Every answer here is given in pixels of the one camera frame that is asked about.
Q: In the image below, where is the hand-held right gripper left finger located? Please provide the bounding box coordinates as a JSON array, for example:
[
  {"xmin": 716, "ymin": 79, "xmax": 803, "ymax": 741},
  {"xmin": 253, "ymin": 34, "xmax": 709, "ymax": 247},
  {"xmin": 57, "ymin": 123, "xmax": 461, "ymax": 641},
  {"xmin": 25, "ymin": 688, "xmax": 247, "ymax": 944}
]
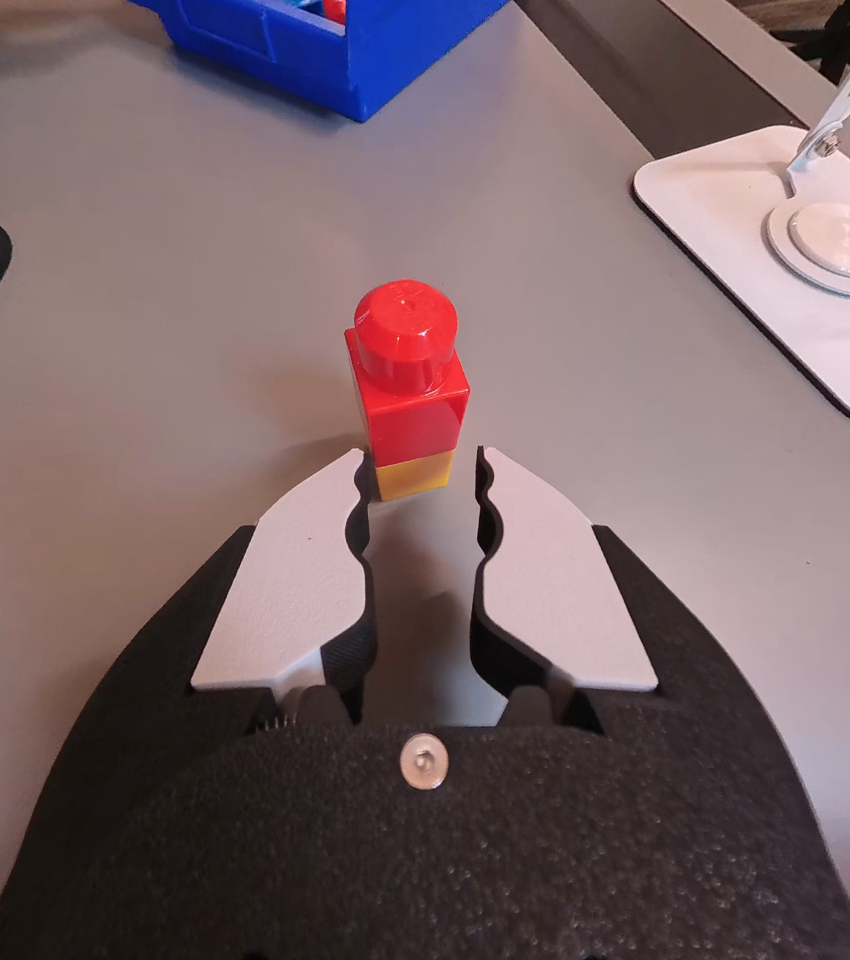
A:
[{"xmin": 189, "ymin": 447, "xmax": 379, "ymax": 725}]

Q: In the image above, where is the yellow mega block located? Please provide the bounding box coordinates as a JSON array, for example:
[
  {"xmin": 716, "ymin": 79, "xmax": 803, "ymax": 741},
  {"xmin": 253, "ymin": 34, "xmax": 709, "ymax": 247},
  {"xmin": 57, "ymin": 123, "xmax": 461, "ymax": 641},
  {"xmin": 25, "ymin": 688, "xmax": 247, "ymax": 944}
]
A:
[{"xmin": 374, "ymin": 448, "xmax": 457, "ymax": 502}]

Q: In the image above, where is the blue plastic bin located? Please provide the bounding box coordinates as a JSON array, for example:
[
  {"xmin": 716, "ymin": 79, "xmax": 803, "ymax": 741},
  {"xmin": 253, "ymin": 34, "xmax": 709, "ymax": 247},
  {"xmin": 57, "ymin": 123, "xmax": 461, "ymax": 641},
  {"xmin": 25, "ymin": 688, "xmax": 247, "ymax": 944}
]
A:
[{"xmin": 128, "ymin": 0, "xmax": 512, "ymax": 123}]

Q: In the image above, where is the red mega block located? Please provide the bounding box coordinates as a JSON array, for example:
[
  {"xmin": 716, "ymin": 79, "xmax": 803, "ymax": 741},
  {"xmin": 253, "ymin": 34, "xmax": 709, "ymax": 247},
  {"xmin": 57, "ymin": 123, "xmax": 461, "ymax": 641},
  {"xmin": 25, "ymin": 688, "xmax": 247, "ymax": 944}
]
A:
[{"xmin": 344, "ymin": 279, "xmax": 471, "ymax": 459}]

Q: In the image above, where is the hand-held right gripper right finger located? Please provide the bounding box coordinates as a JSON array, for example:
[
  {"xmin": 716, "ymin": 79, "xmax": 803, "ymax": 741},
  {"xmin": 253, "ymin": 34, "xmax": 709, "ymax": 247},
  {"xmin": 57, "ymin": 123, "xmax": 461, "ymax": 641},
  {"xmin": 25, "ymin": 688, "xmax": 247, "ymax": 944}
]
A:
[{"xmin": 468, "ymin": 444, "xmax": 660, "ymax": 717}]

